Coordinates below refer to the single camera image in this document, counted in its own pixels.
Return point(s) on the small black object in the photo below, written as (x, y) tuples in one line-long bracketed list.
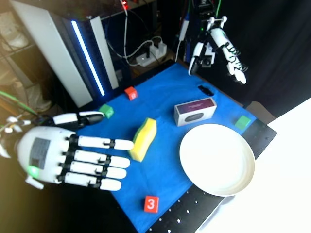
[(205, 90)]

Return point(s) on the white power adapter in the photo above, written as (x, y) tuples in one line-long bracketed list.
[(184, 30)]

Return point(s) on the white power strip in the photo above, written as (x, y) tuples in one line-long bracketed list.
[(155, 49)]

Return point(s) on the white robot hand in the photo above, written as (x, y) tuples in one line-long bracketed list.
[(219, 38), (41, 150)]

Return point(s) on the blue table cloth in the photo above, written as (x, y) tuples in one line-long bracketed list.
[(165, 174)]

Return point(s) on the purple white box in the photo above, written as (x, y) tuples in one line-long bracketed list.
[(194, 114)]

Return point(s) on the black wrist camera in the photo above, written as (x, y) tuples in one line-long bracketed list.
[(208, 61)]

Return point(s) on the red number three block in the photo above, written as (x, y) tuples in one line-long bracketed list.
[(151, 204)]

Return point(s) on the brown cardboard piece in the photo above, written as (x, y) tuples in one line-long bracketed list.
[(260, 110)]

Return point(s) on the round white plate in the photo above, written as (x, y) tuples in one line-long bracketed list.
[(216, 160)]

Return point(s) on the red toy block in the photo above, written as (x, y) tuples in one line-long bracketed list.
[(131, 93)]

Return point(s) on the yellow and green sponge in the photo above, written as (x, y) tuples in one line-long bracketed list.
[(143, 140)]

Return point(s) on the black and white computer tower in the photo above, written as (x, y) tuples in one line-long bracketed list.
[(48, 48)]

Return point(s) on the green toy block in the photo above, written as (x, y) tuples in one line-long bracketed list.
[(106, 111), (242, 122)]

